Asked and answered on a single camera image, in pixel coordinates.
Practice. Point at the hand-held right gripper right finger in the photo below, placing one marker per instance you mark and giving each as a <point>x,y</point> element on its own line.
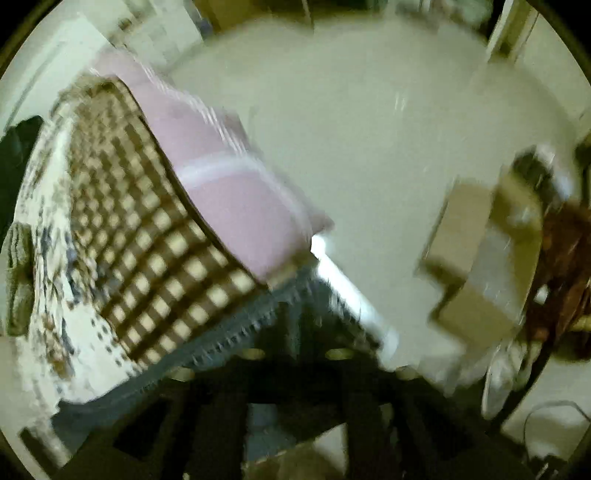
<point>383,415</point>

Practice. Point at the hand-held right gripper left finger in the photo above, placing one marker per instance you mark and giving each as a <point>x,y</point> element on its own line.
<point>217,410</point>

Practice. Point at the dark blue jeans pants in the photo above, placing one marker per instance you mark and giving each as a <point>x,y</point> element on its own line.
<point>258,318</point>

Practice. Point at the grey folded pants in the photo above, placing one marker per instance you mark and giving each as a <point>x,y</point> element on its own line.
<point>18,277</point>

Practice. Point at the white crumpled cloth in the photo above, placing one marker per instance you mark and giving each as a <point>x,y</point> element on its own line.
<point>505,374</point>

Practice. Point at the brown checked blanket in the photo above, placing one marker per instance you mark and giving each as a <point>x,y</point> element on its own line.
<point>152,258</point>

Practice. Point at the brown cardboard box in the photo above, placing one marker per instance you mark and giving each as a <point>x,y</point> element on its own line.
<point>485,258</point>

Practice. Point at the pink striped bed sheet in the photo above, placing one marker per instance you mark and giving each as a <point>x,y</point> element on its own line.
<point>231,194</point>

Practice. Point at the reddish brown cloth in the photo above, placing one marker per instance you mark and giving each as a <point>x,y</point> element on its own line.
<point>563,258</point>

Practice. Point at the dark green fleece blanket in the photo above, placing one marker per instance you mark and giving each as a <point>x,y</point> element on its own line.
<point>18,166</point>

